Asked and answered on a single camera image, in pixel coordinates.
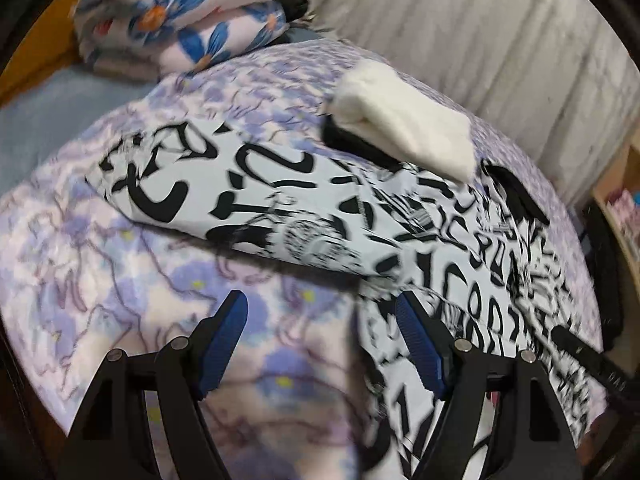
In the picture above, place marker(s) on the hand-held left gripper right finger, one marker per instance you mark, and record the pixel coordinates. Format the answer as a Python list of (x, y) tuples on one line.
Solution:
[(420, 345)]

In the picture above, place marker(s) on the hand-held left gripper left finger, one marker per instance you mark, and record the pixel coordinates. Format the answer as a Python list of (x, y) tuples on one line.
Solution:
[(225, 340)]

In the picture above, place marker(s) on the black and white printed jacket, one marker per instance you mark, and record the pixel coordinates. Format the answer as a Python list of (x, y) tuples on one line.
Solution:
[(300, 200)]

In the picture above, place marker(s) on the purple floral bed cover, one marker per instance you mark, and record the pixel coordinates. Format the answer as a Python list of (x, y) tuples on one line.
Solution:
[(125, 260)]

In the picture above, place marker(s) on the dark cloth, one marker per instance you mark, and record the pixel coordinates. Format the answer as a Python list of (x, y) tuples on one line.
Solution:
[(602, 260)]

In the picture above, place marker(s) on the wooden shelf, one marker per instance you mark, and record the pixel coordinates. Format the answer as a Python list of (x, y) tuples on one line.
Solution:
[(617, 180)]

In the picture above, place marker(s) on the blue grey sheet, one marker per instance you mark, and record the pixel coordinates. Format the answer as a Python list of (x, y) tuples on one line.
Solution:
[(50, 110)]

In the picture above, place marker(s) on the grey white curtain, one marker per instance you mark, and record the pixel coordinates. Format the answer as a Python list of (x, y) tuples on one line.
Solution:
[(450, 25)]

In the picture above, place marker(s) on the folded blue flower quilt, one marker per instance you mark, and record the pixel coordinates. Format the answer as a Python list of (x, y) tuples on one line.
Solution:
[(200, 5)]

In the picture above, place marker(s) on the black fuzzy garment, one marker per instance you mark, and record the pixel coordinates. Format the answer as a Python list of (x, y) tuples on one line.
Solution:
[(295, 7)]

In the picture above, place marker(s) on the wooden headboard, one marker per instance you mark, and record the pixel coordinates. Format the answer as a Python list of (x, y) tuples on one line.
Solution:
[(30, 60)]

